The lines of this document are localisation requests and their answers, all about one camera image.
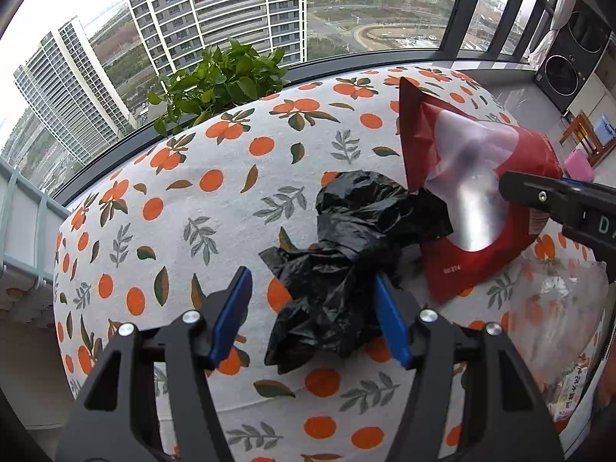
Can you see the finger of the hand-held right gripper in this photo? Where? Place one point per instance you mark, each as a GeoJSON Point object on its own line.
{"type": "Point", "coordinates": [534, 195]}
{"type": "Point", "coordinates": [575, 183]}

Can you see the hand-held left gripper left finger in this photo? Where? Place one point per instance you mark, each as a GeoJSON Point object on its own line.
{"type": "Point", "coordinates": [231, 317]}

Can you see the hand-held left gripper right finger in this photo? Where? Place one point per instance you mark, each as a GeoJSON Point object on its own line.
{"type": "Point", "coordinates": [392, 327]}

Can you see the red snack bag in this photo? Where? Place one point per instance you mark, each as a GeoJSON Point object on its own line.
{"type": "Point", "coordinates": [534, 154]}

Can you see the black plastic bag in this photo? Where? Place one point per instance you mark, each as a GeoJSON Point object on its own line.
{"type": "Point", "coordinates": [346, 250]}

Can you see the pink container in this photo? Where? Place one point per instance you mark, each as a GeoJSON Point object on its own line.
{"type": "Point", "coordinates": [577, 166]}

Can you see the wooden chair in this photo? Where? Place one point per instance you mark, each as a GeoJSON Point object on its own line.
{"type": "Point", "coordinates": [584, 137]}

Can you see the blue white box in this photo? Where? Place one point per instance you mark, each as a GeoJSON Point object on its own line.
{"type": "Point", "coordinates": [604, 131]}

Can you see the clear plastic bag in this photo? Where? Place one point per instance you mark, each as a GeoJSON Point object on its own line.
{"type": "Point", "coordinates": [558, 308]}

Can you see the black washing machine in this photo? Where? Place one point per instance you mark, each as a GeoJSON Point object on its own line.
{"type": "Point", "coordinates": [565, 74]}

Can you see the table with orange-print tablecloth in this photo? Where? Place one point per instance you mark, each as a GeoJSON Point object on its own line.
{"type": "Point", "coordinates": [192, 192]}

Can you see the white curtain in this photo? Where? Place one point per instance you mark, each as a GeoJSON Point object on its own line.
{"type": "Point", "coordinates": [548, 38]}

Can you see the black dryer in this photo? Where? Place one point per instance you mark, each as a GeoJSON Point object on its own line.
{"type": "Point", "coordinates": [589, 33]}

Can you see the printed clear snack packet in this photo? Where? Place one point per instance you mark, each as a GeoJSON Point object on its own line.
{"type": "Point", "coordinates": [570, 394]}

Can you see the green potted plant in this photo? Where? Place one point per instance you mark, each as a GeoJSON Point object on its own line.
{"type": "Point", "coordinates": [216, 82]}

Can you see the tall narrow apartment building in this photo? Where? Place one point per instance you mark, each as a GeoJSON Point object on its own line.
{"type": "Point", "coordinates": [72, 86]}

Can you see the tall wide apartment building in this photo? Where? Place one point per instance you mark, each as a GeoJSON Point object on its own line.
{"type": "Point", "coordinates": [216, 9]}

